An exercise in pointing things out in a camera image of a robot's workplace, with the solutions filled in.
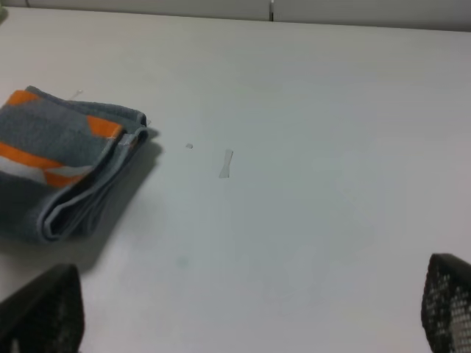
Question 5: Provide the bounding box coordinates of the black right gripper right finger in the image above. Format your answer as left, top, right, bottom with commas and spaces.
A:
421, 254, 470, 352

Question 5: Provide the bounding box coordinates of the grey towel with orange stripes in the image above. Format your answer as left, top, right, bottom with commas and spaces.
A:
1, 86, 150, 244

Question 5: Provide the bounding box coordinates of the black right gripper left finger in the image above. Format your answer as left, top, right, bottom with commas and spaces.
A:
1, 264, 85, 352

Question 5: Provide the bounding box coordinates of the clear tape strip on table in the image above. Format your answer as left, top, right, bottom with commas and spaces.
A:
219, 149, 233, 179

